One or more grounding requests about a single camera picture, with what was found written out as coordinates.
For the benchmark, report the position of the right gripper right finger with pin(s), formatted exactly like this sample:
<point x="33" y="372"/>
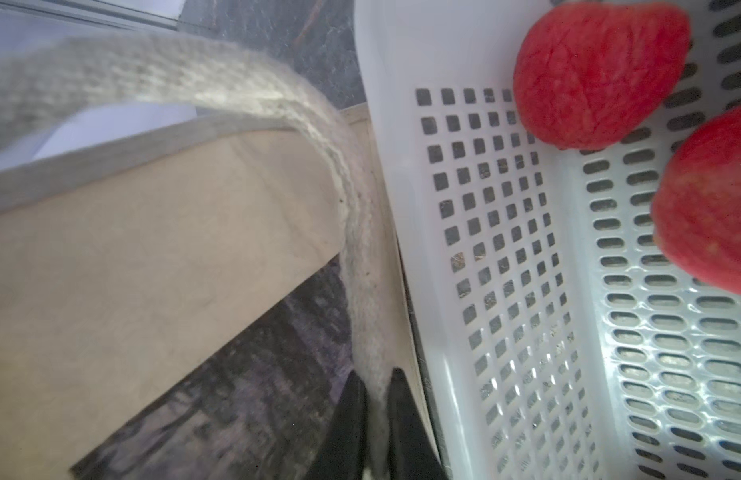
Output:
<point x="411" y="456"/>

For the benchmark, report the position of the red apple back left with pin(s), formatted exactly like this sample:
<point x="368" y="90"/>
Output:
<point x="589" y="73"/>

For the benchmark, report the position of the red apple front left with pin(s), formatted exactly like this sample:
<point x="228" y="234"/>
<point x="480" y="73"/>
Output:
<point x="697" y="208"/>

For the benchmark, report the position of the white plastic fruit basket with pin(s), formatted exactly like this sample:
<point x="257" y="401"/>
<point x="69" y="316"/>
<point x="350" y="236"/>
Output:
<point x="559" y="342"/>

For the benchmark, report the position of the red apple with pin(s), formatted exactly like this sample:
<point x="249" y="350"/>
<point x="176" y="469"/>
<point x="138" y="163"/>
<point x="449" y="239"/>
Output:
<point x="697" y="208"/>
<point x="589" y="73"/>

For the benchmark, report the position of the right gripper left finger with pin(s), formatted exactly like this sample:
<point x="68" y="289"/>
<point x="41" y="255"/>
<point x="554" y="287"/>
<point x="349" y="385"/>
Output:
<point x="343" y="452"/>

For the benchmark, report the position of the cream canvas tote bag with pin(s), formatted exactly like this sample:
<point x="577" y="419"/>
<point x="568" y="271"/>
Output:
<point x="187" y="303"/>

